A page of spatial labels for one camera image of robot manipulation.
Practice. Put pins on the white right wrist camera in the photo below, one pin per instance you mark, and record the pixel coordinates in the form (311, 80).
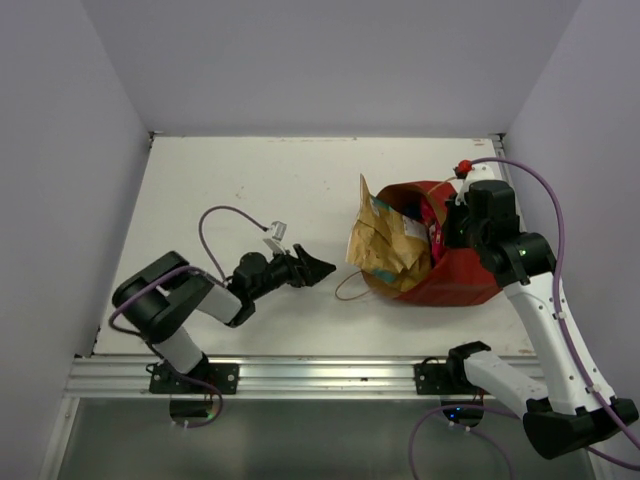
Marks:
(469, 173)

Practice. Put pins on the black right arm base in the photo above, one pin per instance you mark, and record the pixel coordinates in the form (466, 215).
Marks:
(432, 377)

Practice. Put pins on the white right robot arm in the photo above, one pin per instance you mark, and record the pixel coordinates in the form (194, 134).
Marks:
(574, 407)

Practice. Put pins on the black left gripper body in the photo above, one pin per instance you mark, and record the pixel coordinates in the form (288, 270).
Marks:
(280, 270)

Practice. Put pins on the aluminium mounting rail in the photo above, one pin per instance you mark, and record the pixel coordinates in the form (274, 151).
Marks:
(258, 378)

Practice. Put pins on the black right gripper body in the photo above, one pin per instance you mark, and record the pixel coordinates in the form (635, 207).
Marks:
(460, 229)

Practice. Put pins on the blue snack bag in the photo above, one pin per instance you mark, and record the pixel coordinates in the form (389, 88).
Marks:
(412, 210)

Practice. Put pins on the metal table corner bracket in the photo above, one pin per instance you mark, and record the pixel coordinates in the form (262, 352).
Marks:
(152, 137)

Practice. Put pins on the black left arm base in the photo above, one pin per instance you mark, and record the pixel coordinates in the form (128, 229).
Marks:
(223, 376)

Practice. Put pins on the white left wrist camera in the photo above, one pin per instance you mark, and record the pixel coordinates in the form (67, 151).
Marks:
(274, 236)

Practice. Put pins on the tan kraft snack bag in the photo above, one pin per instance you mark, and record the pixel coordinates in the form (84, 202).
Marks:
(388, 246)

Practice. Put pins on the red brown paper bag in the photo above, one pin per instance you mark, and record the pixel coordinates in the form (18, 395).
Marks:
(458, 280)

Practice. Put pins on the pink chips bag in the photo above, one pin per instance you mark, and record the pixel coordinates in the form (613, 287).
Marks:
(433, 226)

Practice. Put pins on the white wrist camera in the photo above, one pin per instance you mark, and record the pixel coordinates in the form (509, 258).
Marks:
(274, 236)
(469, 173)

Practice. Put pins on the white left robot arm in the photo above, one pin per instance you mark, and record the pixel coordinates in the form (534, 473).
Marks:
(154, 304)

